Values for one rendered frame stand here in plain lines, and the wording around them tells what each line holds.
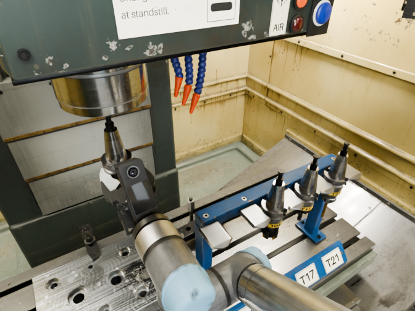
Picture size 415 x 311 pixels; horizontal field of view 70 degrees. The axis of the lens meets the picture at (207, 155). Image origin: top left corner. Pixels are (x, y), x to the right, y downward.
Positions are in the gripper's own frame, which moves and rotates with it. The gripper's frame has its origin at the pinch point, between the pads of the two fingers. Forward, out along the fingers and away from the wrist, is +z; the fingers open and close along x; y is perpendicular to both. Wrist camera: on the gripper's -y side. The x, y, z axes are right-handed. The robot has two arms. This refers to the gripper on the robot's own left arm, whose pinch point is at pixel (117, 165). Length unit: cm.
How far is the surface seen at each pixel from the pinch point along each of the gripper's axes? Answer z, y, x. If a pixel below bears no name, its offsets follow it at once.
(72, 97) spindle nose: -6.3, -20.0, -5.7
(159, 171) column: 45, 45, 26
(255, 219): -20.6, 11.7, 23.8
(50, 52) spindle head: -21.3, -31.3, -7.9
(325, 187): -21, 12, 46
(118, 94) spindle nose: -8.8, -19.9, 0.9
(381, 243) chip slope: -28, 54, 86
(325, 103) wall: 23, 20, 101
